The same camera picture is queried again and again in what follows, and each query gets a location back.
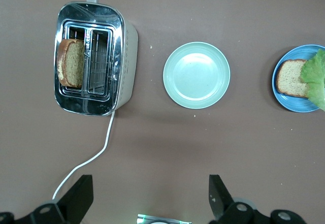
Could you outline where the beige chrome two-slot toaster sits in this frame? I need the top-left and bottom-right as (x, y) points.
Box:
(53, 0), (139, 117)

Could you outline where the light green plate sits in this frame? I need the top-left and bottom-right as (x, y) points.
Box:
(162, 42), (231, 109)

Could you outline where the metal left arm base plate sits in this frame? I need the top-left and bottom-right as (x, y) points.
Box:
(137, 213), (192, 224)

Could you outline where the blue plate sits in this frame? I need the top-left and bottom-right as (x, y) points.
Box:
(272, 44), (325, 113)

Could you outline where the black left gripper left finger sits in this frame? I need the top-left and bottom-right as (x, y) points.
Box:
(0, 174), (94, 224)

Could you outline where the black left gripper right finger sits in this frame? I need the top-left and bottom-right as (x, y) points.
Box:
(208, 174), (309, 224)

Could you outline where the green lettuce leaf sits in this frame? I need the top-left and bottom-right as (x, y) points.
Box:
(300, 48), (325, 112)

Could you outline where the brown bread slice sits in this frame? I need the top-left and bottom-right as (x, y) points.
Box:
(56, 38), (86, 87)
(275, 59), (312, 98)

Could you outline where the white toaster power cable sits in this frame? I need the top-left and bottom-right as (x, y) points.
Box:
(52, 111), (115, 201)

